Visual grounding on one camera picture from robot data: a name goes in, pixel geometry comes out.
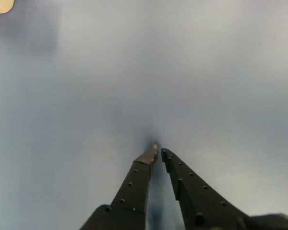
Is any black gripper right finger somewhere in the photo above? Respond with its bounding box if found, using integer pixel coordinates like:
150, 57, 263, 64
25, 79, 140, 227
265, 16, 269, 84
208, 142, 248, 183
161, 148, 255, 230

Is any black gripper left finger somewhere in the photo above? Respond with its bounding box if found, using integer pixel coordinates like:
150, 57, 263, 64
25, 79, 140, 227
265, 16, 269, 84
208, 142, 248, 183
80, 144, 159, 230

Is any grey table mat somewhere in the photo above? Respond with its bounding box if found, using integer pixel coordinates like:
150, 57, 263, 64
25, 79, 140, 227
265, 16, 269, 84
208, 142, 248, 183
0, 0, 288, 230

